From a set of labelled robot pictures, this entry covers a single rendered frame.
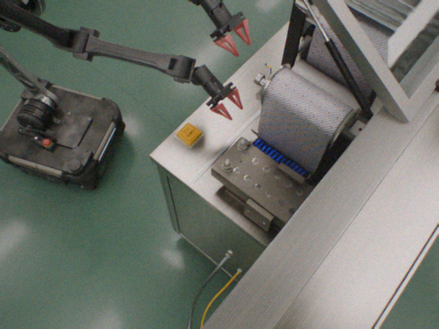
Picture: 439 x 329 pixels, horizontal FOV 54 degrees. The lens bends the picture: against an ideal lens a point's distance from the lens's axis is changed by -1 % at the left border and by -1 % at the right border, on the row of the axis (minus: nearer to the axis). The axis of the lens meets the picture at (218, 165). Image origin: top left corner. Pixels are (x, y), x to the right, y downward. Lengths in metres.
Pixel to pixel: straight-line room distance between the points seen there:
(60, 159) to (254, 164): 1.33
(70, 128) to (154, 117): 0.56
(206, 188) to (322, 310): 0.78
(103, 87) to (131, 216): 0.95
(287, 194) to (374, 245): 0.52
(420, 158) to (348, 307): 0.40
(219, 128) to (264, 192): 0.38
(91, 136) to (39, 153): 0.29
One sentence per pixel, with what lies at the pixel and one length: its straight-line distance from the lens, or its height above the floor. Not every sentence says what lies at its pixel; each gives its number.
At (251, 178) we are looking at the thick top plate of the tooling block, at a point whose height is 1.03.
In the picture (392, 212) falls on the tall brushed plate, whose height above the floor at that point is 1.44.
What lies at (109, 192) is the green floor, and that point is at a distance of 2.61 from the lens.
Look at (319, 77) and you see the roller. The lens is 1.43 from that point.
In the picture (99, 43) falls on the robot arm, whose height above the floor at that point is 1.19.
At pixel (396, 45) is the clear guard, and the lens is 0.89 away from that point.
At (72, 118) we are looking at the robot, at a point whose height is 0.26.
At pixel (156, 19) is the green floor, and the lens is 3.37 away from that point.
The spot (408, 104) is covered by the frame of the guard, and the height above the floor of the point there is 1.68.
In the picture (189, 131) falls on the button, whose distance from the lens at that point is 1.65.
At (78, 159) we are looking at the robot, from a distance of 2.43.
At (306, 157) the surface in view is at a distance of 1.42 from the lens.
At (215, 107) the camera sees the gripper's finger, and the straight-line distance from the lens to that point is 1.48.
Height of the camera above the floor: 2.32
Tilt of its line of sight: 63 degrees down
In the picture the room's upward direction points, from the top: 1 degrees clockwise
